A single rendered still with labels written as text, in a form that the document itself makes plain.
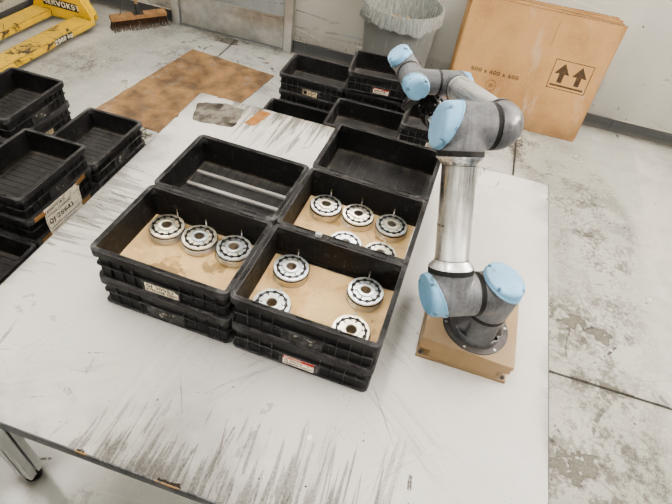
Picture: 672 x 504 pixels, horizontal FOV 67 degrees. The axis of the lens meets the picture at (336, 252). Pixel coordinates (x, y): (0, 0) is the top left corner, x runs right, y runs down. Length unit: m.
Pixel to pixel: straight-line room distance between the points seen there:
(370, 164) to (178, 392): 1.04
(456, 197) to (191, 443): 0.87
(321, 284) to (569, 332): 1.63
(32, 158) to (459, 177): 1.91
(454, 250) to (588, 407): 1.45
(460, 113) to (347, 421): 0.81
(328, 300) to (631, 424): 1.63
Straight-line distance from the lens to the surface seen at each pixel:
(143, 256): 1.56
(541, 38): 4.08
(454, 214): 1.27
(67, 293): 1.70
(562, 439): 2.45
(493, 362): 1.50
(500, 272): 1.38
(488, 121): 1.27
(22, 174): 2.53
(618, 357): 2.85
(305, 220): 1.65
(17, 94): 3.10
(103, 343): 1.56
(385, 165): 1.94
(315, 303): 1.42
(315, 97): 3.20
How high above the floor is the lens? 1.94
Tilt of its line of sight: 45 degrees down
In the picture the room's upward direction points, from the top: 9 degrees clockwise
